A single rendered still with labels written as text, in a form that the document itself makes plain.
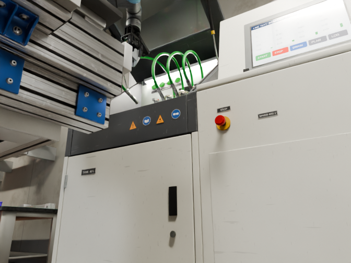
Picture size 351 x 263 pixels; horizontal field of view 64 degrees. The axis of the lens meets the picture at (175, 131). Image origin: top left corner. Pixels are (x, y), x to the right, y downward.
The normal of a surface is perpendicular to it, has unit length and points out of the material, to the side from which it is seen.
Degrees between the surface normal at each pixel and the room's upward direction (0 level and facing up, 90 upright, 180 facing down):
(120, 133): 90
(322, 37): 76
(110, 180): 90
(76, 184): 90
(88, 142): 90
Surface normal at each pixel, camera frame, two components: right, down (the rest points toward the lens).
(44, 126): 0.80, -0.21
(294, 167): -0.49, -0.29
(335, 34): -0.48, -0.50
